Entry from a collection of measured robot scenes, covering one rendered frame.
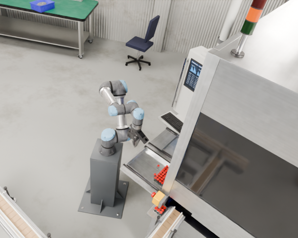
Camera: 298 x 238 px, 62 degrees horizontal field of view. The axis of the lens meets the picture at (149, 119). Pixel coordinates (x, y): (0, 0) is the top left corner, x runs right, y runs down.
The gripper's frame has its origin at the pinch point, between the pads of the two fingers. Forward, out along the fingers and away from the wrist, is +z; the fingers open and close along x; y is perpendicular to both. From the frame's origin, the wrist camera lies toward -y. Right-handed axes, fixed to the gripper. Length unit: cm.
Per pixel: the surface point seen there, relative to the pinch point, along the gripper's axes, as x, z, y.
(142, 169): -0.7, 21.4, -9.4
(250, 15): 6, -117, -45
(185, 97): -92, 4, 9
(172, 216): 19, 17, -52
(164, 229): 30, 17, -53
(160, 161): -18.4, 21.4, -15.6
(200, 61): -91, -40, 5
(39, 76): -86, 109, 270
